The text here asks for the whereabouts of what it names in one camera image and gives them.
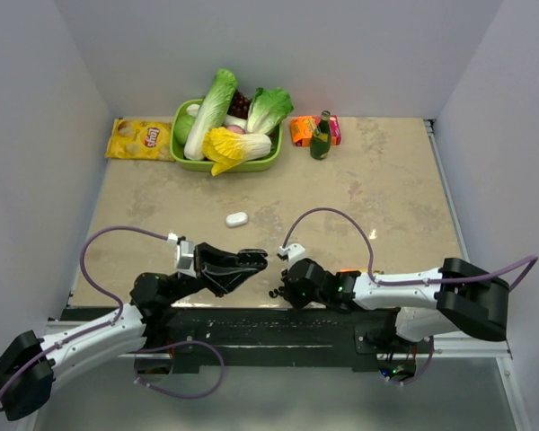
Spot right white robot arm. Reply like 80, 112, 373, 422
281, 258, 509, 353

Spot white earbud charging case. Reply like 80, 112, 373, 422
225, 212, 249, 228

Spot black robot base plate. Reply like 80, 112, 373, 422
130, 308, 430, 382

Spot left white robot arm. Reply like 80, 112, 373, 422
0, 240, 268, 421

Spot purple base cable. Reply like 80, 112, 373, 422
133, 339, 226, 399
384, 336, 435, 387

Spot aluminium front rail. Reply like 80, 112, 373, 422
44, 321, 512, 359

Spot pink snack box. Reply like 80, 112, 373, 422
330, 115, 341, 145

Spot orange snack box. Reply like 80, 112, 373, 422
289, 116, 319, 147

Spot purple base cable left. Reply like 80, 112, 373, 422
133, 339, 226, 399

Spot green lettuce leaf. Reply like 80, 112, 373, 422
245, 87, 294, 135

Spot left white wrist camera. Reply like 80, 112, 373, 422
166, 233, 197, 278

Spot dark red grapes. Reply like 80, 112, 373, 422
227, 90, 252, 119

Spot green glass bottle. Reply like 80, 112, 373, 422
310, 110, 331, 160

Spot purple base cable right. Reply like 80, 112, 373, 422
384, 336, 435, 387

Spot green round cabbage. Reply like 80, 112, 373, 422
172, 114, 195, 145

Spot yellow Lays chips bag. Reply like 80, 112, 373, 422
105, 119, 173, 162

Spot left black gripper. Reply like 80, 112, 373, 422
165, 242, 259, 304

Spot tall green napa cabbage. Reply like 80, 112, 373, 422
184, 68, 238, 161

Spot aluminium rail right edge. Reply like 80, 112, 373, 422
422, 118, 483, 309

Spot black earbud charging case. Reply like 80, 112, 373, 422
237, 249, 268, 271

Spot yellow napa cabbage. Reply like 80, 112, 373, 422
203, 128, 272, 176

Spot green plastic basket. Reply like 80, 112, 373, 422
169, 98, 284, 173

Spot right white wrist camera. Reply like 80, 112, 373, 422
277, 243, 306, 268

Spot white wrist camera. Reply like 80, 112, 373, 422
166, 233, 197, 278
277, 243, 306, 268

